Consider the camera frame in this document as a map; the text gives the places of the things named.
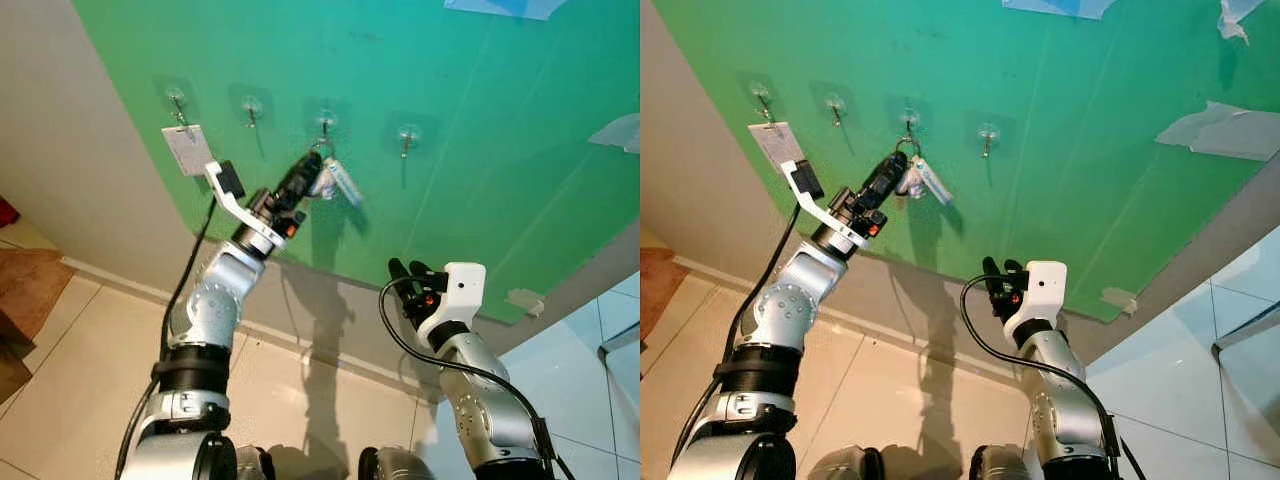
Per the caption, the robot right leg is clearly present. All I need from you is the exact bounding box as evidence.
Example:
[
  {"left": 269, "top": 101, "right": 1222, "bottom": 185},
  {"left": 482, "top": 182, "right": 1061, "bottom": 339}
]
[
  {"left": 968, "top": 445, "right": 1031, "bottom": 480},
  {"left": 358, "top": 445, "right": 436, "bottom": 480}
]

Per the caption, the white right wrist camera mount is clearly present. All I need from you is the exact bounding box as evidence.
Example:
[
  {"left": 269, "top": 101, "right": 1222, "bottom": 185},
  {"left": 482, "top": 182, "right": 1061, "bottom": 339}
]
[
  {"left": 1003, "top": 260, "right": 1069, "bottom": 341},
  {"left": 415, "top": 262, "right": 488, "bottom": 346}
]

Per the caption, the green wall board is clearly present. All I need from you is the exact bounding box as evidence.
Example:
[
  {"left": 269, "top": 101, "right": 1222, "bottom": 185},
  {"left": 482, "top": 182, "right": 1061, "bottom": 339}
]
[
  {"left": 70, "top": 0, "right": 641, "bottom": 326},
  {"left": 650, "top": 0, "right": 1280, "bottom": 323}
]

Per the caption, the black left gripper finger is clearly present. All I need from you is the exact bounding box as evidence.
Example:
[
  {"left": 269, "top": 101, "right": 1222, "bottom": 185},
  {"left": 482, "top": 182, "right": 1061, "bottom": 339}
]
[
  {"left": 872, "top": 156, "right": 910, "bottom": 201},
  {"left": 288, "top": 158, "right": 325, "bottom": 202},
  {"left": 278, "top": 152, "right": 319, "bottom": 196},
  {"left": 862, "top": 150, "right": 904, "bottom": 194}
]

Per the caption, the reddish brown floor rug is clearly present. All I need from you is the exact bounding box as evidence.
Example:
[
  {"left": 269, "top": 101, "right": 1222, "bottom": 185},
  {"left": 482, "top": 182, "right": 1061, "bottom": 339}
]
[
  {"left": 0, "top": 248, "right": 76, "bottom": 341},
  {"left": 640, "top": 247, "right": 691, "bottom": 341}
]

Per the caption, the white hanging tag card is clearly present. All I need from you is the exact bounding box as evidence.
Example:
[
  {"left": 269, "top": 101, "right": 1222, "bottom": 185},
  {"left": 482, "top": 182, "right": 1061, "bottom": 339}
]
[
  {"left": 747, "top": 120, "right": 807, "bottom": 173},
  {"left": 161, "top": 123, "right": 216, "bottom": 178}
]

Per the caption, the silver key bunch with ring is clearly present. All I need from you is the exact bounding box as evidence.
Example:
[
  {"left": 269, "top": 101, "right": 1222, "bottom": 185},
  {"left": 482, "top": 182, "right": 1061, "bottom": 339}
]
[
  {"left": 308, "top": 138, "right": 365, "bottom": 208},
  {"left": 895, "top": 135, "right": 956, "bottom": 206}
]

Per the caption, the glass panel with dark edge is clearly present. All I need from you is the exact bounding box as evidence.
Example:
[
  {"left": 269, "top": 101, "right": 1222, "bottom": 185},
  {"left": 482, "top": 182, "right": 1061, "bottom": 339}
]
[
  {"left": 598, "top": 322, "right": 641, "bottom": 421},
  {"left": 1212, "top": 305, "right": 1280, "bottom": 441}
]

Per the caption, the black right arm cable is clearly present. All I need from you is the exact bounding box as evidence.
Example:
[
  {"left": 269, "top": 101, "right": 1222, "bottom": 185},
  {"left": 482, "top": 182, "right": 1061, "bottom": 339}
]
[
  {"left": 378, "top": 275, "right": 576, "bottom": 480},
  {"left": 960, "top": 272, "right": 1146, "bottom": 480}
]

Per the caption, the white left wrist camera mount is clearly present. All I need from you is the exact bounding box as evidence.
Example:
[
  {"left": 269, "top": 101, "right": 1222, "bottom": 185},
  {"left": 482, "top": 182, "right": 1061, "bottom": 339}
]
[
  {"left": 203, "top": 158, "right": 289, "bottom": 253},
  {"left": 782, "top": 157, "right": 869, "bottom": 253}
]

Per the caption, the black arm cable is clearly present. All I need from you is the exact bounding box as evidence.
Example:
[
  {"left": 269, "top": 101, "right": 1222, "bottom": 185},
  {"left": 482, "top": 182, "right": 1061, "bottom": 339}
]
[
  {"left": 668, "top": 195, "right": 803, "bottom": 480},
  {"left": 112, "top": 190, "right": 223, "bottom": 480},
  {"left": 378, "top": 275, "right": 576, "bottom": 480},
  {"left": 960, "top": 272, "right": 1146, "bottom": 480}
]

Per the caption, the robot left leg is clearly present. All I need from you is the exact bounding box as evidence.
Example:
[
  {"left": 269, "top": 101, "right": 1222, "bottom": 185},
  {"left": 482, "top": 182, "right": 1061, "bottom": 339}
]
[{"left": 808, "top": 445, "right": 886, "bottom": 480}]

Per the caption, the white torn paper sheet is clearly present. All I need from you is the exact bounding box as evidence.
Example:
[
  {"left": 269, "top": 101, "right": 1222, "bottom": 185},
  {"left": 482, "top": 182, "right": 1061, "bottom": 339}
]
[
  {"left": 1000, "top": 0, "right": 1119, "bottom": 21},
  {"left": 1215, "top": 0, "right": 1266, "bottom": 46},
  {"left": 443, "top": 0, "right": 569, "bottom": 21}
]

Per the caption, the robot leg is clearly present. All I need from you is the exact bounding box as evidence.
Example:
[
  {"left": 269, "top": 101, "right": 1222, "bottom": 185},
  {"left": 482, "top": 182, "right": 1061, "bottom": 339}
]
[
  {"left": 358, "top": 445, "right": 436, "bottom": 480},
  {"left": 968, "top": 445, "right": 1031, "bottom": 480},
  {"left": 808, "top": 445, "right": 886, "bottom": 480}
]

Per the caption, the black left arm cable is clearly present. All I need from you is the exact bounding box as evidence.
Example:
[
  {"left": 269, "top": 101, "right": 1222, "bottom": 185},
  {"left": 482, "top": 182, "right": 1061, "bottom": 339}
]
[
  {"left": 668, "top": 195, "right": 803, "bottom": 480},
  {"left": 112, "top": 190, "right": 223, "bottom": 480}
]

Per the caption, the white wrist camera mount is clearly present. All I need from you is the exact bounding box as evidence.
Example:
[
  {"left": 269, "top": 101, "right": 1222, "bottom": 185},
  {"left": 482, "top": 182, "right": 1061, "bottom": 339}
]
[
  {"left": 782, "top": 157, "right": 869, "bottom": 253},
  {"left": 1003, "top": 260, "right": 1069, "bottom": 341},
  {"left": 203, "top": 158, "right": 289, "bottom": 253},
  {"left": 415, "top": 262, "right": 488, "bottom": 346}
]

